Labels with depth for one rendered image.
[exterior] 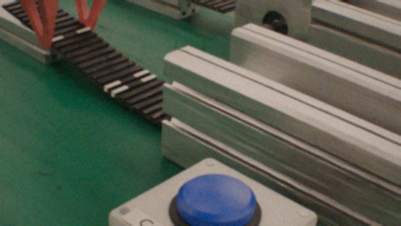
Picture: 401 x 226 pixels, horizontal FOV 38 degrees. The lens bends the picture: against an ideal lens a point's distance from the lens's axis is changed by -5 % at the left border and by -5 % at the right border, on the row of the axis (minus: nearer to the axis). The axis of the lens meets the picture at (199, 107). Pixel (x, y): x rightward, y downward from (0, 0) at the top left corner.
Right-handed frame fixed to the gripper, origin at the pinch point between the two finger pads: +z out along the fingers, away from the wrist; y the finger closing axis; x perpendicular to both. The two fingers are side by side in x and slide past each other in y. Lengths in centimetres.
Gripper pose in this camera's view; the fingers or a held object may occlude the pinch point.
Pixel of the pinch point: (66, 32)
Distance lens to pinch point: 60.8
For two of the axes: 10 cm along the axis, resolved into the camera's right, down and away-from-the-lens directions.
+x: -7.4, -3.6, 5.7
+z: -0.4, 8.7, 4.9
